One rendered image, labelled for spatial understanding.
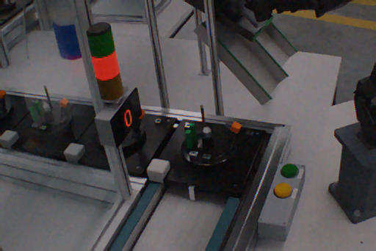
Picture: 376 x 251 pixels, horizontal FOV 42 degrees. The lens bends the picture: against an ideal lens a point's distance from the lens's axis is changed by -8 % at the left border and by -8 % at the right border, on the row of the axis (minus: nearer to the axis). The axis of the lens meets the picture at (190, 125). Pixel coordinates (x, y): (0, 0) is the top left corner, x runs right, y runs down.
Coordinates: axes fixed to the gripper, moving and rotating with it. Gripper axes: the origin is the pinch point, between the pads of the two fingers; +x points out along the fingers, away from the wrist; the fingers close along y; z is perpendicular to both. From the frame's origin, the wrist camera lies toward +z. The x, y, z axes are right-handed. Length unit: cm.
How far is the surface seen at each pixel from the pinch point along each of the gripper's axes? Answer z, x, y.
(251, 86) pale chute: -23.1, 8.2, 2.6
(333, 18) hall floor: -74, 120, -253
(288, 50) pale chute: -21.9, 12.0, -24.6
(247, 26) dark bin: -6.3, 6.3, 0.2
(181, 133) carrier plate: -29.0, 20.0, 21.1
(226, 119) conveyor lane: -30.5, 14.4, 9.0
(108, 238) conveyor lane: -36, 12, 58
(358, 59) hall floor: -91, 80, -204
